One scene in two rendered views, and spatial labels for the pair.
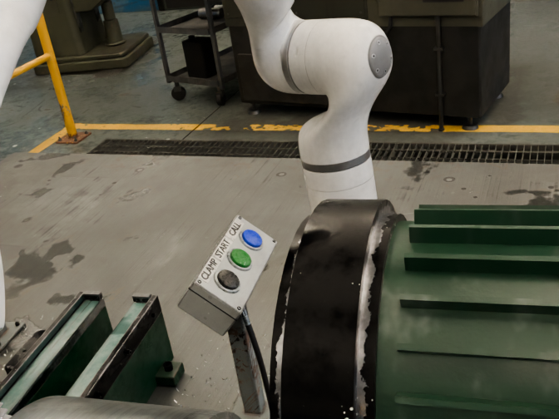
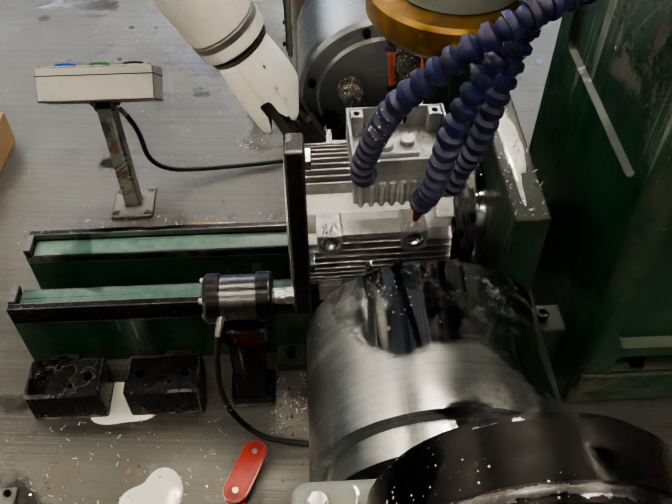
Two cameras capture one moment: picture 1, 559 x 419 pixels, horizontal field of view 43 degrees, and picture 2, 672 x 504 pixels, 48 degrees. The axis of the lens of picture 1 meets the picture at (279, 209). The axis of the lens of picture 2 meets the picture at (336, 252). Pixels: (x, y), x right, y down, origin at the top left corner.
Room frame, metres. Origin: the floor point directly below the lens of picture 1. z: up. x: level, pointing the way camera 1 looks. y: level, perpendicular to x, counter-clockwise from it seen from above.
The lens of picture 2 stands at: (0.84, 1.06, 1.71)
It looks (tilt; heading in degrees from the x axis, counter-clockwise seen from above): 49 degrees down; 248
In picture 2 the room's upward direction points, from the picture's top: straight up
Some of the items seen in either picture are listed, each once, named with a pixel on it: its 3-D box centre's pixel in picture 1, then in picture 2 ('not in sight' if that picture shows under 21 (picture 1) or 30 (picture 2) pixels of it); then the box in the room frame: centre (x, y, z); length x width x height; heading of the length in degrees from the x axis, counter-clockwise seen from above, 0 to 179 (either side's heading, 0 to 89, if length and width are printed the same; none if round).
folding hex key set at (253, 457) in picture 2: not in sight; (245, 473); (0.79, 0.63, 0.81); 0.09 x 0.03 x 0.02; 46
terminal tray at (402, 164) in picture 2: not in sight; (398, 154); (0.51, 0.45, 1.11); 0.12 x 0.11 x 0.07; 162
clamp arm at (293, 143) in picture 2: not in sight; (297, 233); (0.67, 0.54, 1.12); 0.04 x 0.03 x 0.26; 160
